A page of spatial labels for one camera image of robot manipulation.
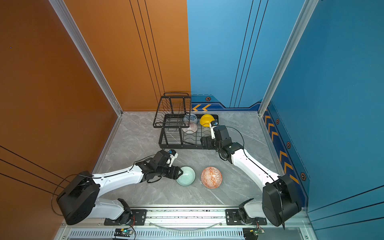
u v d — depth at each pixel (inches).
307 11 27.8
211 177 33.3
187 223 28.9
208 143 29.7
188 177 33.4
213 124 29.2
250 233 27.5
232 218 28.5
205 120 42.7
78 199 16.7
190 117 43.0
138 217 29.1
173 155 31.0
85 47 32.8
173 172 29.5
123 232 28.0
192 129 41.5
